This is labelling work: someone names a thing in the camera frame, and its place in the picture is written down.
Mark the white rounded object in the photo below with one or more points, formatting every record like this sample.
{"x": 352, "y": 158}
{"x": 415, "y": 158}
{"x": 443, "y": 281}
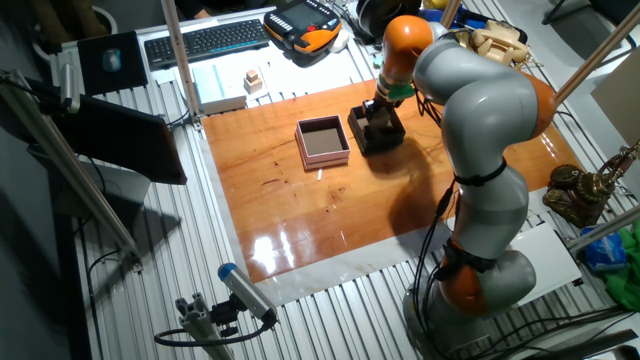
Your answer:
{"x": 339, "y": 41}

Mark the small wooden block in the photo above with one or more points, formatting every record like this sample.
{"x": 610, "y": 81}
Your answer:
{"x": 252, "y": 76}

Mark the cream rotary telephone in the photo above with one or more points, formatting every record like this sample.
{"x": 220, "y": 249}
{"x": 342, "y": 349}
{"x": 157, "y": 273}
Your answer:
{"x": 500, "y": 45}

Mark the short aluminium profile mount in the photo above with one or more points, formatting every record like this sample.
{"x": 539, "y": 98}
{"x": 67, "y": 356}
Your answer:
{"x": 200, "y": 325}

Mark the grey camera blue cap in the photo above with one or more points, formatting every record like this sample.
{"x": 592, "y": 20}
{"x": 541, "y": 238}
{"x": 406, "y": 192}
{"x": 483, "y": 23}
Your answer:
{"x": 247, "y": 292}

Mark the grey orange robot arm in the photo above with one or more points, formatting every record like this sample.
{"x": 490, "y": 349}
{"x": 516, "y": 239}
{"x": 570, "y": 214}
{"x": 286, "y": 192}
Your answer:
{"x": 480, "y": 100}

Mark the black keyboard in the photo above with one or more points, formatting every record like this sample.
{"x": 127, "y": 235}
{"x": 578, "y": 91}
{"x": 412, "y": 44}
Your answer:
{"x": 205, "y": 42}

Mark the yellow object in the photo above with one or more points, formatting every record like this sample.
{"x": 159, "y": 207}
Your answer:
{"x": 435, "y": 4}

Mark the white paper sheets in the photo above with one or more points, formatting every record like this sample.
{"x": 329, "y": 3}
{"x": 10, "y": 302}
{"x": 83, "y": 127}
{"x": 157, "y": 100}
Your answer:
{"x": 300, "y": 70}

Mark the green printed wrist mount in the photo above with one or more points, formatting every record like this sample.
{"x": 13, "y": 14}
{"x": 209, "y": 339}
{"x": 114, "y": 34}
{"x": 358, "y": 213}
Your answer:
{"x": 400, "y": 92}

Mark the person hand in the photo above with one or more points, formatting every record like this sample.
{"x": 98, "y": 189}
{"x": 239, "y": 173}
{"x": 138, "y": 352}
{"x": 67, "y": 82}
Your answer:
{"x": 202, "y": 15}

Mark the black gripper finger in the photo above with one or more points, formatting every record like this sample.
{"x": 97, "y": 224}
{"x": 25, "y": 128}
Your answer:
{"x": 369, "y": 129}
{"x": 388, "y": 127}

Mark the black mouse pad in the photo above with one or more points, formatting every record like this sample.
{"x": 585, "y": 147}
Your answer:
{"x": 90, "y": 75}

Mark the black monitor panel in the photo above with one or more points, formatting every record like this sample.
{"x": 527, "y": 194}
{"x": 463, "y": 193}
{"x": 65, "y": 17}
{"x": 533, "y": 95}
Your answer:
{"x": 120, "y": 140}

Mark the long diagonal aluminium bar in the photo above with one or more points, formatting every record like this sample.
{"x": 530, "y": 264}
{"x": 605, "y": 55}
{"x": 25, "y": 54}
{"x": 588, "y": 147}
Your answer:
{"x": 75, "y": 170}

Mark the dark blue square gift box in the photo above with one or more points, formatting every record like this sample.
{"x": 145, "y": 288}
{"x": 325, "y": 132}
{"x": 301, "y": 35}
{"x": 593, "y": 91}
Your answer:
{"x": 385, "y": 146}

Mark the beige flat panel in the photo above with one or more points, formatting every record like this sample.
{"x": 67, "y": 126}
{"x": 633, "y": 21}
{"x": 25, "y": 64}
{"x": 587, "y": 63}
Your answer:
{"x": 620, "y": 95}

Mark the large wooden block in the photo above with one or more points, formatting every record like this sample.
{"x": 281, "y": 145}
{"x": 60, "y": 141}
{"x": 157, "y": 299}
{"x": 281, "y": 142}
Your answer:
{"x": 253, "y": 87}

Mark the black round spool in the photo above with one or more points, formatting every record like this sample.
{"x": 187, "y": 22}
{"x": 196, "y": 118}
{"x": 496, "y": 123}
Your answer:
{"x": 385, "y": 20}

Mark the antique brass telephone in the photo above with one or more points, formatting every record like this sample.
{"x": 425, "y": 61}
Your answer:
{"x": 575, "y": 195}

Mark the black office chair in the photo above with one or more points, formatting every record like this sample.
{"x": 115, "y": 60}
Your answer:
{"x": 600, "y": 7}

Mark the pink square gift box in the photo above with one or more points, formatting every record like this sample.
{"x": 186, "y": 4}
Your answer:
{"x": 325, "y": 142}

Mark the wooden coloured bar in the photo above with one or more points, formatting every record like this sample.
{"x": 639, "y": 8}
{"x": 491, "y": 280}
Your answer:
{"x": 451, "y": 10}

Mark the blue tool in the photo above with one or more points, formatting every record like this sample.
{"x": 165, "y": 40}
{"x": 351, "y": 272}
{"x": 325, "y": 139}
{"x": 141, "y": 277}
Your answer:
{"x": 470, "y": 20}

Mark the glossy wooden board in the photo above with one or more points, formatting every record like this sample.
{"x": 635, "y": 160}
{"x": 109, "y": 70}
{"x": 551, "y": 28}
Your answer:
{"x": 300, "y": 215}

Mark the grey cylindrical camera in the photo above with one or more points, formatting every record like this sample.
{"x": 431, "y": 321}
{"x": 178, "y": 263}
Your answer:
{"x": 70, "y": 87}

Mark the blue plastic bag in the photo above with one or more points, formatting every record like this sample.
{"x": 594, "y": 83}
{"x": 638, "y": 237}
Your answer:
{"x": 602, "y": 250}

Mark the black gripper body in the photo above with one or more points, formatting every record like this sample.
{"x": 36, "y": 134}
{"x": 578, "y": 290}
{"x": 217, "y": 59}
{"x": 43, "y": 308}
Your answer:
{"x": 379, "y": 110}

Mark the beige diagonal frame bar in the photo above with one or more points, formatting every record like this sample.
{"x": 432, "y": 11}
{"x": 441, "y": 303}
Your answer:
{"x": 595, "y": 55}

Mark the white flat panel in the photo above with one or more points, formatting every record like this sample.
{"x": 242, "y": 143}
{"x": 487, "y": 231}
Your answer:
{"x": 550, "y": 260}

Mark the orange black teach pendant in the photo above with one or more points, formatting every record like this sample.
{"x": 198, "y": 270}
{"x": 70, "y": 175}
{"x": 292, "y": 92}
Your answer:
{"x": 305, "y": 22}

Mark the grey aluminium frame bar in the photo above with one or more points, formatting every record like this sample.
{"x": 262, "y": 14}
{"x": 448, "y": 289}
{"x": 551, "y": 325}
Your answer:
{"x": 605, "y": 227}

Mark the grey computer mouse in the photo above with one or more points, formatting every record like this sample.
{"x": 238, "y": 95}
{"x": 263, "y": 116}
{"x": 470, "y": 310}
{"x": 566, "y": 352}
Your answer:
{"x": 112, "y": 60}

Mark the grey monitor base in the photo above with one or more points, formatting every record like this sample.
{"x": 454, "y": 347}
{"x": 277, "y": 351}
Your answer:
{"x": 115, "y": 190}

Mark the green cloth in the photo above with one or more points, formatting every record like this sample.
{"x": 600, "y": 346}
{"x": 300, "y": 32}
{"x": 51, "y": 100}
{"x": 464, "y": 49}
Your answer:
{"x": 625, "y": 280}

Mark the aluminium frame post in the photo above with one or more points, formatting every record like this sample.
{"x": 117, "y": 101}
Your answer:
{"x": 180, "y": 60}

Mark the white rimmed pot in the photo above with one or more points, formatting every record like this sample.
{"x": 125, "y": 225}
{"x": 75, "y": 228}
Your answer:
{"x": 75, "y": 20}

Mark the white flat box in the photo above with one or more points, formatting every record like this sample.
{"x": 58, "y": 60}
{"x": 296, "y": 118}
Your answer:
{"x": 220, "y": 90}

